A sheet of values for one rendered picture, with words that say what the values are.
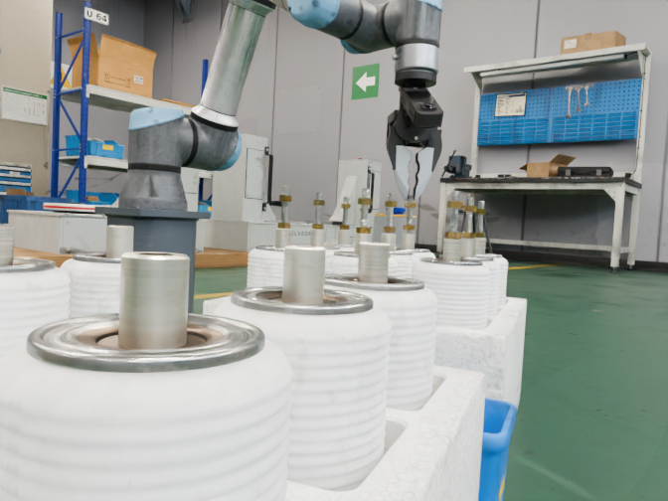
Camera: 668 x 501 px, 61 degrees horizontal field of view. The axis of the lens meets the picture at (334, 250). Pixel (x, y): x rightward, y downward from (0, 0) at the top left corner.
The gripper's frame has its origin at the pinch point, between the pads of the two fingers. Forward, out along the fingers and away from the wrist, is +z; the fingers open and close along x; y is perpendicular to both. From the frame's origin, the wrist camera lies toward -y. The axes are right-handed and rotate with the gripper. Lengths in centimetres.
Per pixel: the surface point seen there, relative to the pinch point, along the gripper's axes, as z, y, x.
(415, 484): 17, -70, 16
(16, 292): 11, -56, 39
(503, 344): 17.8, -36.0, -2.2
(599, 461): 35.1, -26.0, -20.8
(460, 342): 18.2, -33.9, 1.8
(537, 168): -52, 394, -212
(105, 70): -129, 478, 190
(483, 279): 11.5, -29.6, -2.0
